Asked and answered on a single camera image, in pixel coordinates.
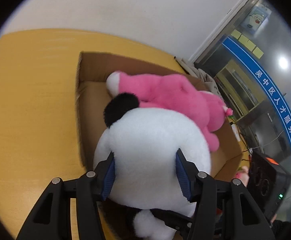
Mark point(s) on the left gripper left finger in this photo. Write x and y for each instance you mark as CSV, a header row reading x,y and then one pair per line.
x,y
50,217

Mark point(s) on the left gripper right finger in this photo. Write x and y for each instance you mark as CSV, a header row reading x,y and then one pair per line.
x,y
241,216

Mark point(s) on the white panda plush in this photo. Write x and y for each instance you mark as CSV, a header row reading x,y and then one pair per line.
x,y
144,142

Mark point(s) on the big pink bear plush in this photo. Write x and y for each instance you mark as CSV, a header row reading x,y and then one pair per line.
x,y
174,92

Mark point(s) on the person's right hand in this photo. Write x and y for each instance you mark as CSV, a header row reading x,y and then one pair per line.
x,y
242,174

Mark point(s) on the blue banner on glass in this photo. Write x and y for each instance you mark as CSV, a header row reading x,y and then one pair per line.
x,y
264,80

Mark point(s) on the grey cloth bag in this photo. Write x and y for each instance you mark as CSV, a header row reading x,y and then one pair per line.
x,y
190,68

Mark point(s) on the yellow sticky notes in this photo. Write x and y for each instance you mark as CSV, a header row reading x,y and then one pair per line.
x,y
247,43

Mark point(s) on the brown cardboard box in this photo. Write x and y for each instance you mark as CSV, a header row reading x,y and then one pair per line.
x,y
92,98

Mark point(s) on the cartoon poster on glass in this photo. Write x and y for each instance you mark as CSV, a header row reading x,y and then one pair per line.
x,y
255,18

